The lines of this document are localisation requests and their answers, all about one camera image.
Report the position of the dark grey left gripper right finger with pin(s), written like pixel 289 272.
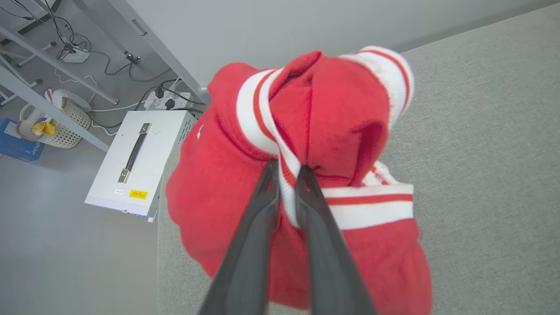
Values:
pixel 326 262

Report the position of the small white power adapter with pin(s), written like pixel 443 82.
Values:
pixel 76 54

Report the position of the white stand foot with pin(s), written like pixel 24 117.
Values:
pixel 22 89
pixel 37 54

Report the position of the yellow cloth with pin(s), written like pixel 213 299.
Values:
pixel 43 127

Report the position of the white plastic laundry basket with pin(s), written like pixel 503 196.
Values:
pixel 70 131

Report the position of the white red blue cloth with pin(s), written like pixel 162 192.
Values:
pixel 54 95

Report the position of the grey metal desk frame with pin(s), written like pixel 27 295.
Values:
pixel 52 65

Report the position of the blue cardboard box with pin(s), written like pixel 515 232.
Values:
pixel 17 148

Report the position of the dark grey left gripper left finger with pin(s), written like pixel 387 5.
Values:
pixel 249 253

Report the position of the white power strip with plugs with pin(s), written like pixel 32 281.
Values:
pixel 168 103

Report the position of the red white basketball jersey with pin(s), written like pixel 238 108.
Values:
pixel 218 183

